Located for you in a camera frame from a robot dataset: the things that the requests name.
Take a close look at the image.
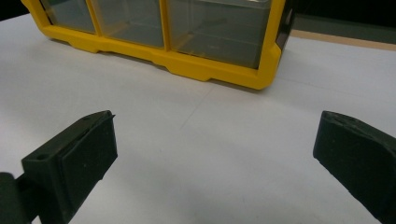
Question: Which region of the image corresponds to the yellow drawer organizer cabinet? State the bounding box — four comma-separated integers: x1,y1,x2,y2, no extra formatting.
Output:
20,0,295,91

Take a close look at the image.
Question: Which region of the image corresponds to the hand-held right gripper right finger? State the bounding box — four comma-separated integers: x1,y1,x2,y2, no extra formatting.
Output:
312,110,396,224

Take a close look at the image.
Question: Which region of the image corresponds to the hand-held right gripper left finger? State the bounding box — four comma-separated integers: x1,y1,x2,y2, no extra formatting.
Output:
21,109,119,224

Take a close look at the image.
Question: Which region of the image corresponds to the clear plastic drawer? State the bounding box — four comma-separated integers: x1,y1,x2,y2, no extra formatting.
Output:
166,0,273,70
90,0,165,49
40,0,96,35

